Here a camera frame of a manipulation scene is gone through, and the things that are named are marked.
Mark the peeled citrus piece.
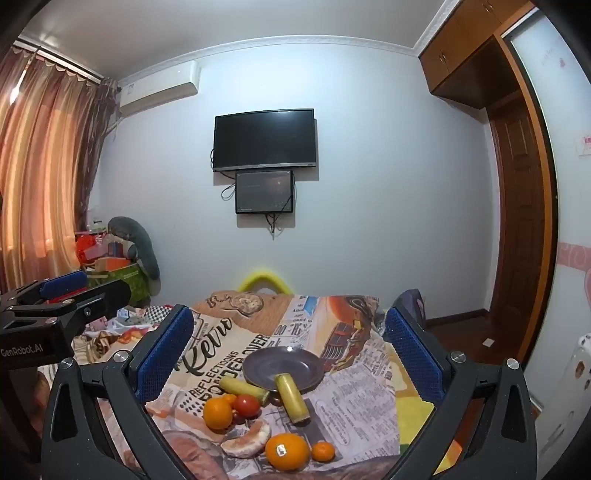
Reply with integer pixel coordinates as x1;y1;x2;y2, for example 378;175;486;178
221;419;272;459

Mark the orange flat box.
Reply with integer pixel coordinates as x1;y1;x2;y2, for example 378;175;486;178
95;257;133;274

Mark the red box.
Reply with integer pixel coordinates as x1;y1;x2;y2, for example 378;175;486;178
75;233;105;265

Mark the yellow corn cob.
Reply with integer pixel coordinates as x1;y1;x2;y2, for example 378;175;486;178
274;371;311;425
218;376;271;407

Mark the yellow blanket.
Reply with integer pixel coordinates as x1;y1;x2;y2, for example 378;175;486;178
396;351;451;474

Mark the white appliance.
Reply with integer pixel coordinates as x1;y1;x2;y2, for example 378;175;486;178
534;331;591;462

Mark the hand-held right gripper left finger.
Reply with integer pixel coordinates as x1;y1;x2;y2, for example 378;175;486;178
42;304;195;480

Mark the green storage box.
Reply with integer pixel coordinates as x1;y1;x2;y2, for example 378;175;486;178
87;262;151;306

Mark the orange with sticker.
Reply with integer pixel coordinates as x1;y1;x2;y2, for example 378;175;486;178
264;432;311;472

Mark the plain orange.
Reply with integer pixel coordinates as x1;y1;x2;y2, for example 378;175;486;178
203;397;235;432

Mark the dark round plate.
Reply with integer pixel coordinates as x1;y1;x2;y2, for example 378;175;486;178
242;346;324;394

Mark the grey plush toy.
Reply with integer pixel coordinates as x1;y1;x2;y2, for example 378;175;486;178
107;216;161;280

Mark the blue backpack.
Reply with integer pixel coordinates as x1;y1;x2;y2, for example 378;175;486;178
392;288;426;325

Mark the white sliding wardrobe door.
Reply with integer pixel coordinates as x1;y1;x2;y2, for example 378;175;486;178
503;9;591;361

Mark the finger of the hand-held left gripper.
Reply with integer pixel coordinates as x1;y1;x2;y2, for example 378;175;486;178
59;279;134;344
0;271;89;309

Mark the wooden wall cabinet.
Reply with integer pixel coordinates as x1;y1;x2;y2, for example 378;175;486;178
418;0;532;110

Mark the red tomato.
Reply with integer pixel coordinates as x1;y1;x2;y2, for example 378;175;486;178
233;394;262;419

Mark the small wall monitor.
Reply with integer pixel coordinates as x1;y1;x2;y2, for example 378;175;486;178
235;170;296;215

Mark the printed blanket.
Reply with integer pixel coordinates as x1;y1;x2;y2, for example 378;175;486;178
76;291;446;480

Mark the wall television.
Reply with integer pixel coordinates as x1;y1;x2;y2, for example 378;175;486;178
212;108;318;173

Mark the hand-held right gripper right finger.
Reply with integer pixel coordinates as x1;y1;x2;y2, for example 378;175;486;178
385;304;539;480

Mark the yellow chair back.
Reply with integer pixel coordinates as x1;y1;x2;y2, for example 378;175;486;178
237;271;293;295

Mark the white air conditioner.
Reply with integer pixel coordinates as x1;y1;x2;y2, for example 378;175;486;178
117;62;202;117

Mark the orange striped curtain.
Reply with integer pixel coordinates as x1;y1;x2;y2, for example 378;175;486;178
0;41;119;292

